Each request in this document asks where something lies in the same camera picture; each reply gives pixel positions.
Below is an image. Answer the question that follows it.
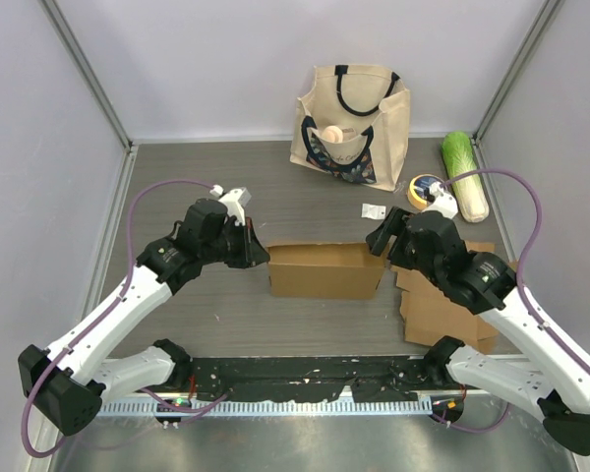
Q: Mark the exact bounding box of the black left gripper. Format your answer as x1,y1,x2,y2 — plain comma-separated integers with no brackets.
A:
202,217,270,269

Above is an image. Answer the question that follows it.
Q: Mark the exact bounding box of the large cardboard box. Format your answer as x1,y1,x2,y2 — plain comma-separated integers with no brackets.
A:
267,243,385,300

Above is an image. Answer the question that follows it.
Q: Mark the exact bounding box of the small cardboard box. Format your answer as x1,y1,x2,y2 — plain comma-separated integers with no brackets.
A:
390,265,499,354

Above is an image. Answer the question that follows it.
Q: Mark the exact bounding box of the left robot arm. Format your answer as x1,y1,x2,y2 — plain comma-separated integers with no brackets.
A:
18,188,269,437

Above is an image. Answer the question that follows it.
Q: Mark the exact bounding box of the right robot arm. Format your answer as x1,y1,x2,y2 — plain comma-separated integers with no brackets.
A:
366,207,590,456

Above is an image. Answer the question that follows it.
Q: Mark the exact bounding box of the small white packet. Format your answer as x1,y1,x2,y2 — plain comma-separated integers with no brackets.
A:
361,204,386,220

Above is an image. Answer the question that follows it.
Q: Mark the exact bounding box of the yellow tape roll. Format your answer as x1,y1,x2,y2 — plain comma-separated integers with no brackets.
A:
407,174,443,210

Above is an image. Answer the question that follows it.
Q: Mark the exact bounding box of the wooden ball in bag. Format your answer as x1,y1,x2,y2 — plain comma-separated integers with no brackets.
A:
321,125,343,144

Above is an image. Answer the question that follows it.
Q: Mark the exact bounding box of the green plush cabbage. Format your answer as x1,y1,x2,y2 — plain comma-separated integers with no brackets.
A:
442,131,490,223

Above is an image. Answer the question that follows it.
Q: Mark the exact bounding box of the beige canvas tote bag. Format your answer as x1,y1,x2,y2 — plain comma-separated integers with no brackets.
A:
290,64,411,192

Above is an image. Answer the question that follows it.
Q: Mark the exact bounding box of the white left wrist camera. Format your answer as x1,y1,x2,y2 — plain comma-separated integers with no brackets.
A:
209,185,252,226

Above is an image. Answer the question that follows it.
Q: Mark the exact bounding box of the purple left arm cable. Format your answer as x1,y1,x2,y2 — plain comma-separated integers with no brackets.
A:
22,178,230,459

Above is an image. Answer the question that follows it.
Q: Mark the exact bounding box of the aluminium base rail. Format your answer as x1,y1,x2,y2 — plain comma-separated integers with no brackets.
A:
92,355,537,394

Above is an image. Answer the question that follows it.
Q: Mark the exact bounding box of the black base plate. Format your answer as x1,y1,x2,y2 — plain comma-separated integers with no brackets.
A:
186,356,460,403

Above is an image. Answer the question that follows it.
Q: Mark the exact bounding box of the white slotted cable duct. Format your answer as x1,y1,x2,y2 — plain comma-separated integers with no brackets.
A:
97,395,433,420

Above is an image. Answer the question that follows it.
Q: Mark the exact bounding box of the right aluminium frame post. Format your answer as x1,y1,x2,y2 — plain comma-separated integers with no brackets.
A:
472,0,565,145

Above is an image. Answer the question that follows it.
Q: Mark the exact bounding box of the aluminium frame post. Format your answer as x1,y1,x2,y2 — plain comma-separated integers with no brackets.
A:
472,0,565,145
39,0,133,149

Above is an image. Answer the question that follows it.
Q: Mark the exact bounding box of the left aluminium frame post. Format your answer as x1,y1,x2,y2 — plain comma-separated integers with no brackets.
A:
39,0,133,149

